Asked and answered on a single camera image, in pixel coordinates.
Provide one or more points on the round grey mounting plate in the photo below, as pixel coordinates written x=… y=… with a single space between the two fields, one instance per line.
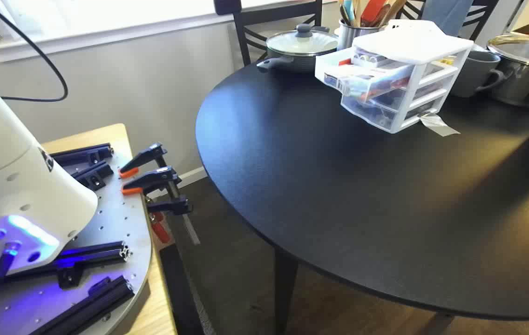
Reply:
x=96 y=278

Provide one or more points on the clear top drawer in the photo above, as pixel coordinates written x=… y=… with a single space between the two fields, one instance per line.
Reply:
x=360 y=73

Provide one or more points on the black orange bar clamp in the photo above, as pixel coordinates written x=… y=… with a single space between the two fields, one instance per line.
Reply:
x=176 y=204

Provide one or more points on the round black table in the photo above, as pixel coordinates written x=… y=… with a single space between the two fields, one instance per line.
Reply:
x=416 y=219

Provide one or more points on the black wooden chair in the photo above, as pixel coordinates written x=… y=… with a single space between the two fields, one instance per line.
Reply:
x=250 y=21

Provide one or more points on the metal utensil holder cup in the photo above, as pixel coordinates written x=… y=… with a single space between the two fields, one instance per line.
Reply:
x=345 y=34

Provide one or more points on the frying pan with glass lid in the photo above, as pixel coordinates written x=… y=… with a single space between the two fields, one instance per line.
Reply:
x=297 y=51

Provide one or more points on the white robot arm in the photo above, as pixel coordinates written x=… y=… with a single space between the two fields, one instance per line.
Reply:
x=42 y=206

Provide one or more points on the white paper label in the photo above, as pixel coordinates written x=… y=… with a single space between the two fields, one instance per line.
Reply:
x=438 y=126

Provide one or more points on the grey ceramic mug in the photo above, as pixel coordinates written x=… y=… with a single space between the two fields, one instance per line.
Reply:
x=479 y=73

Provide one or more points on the white plastic drawer organizer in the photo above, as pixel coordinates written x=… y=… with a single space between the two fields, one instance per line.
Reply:
x=436 y=60

